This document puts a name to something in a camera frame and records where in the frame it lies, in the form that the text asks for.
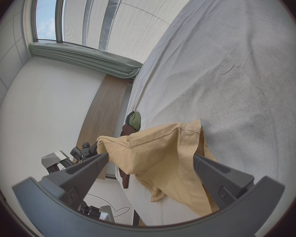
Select window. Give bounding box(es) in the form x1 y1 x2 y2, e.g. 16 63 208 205
27 0 203 59

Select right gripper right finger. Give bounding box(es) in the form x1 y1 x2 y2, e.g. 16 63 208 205
193 154 255 210

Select dark brown garment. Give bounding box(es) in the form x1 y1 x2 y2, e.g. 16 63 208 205
118 124 138 189

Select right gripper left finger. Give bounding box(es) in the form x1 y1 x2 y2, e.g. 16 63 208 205
41 153 109 208

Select green garment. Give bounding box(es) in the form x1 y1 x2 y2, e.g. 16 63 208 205
128 111 141 131

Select bed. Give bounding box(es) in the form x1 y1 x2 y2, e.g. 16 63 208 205
74 0 296 228

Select black cable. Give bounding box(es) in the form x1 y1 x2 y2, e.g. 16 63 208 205
86 194 131 218

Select tan shorts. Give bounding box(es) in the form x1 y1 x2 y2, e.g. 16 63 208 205
97 119 220 216

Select grey-green curtain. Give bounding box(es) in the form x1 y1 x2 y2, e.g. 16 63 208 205
29 42 142 79

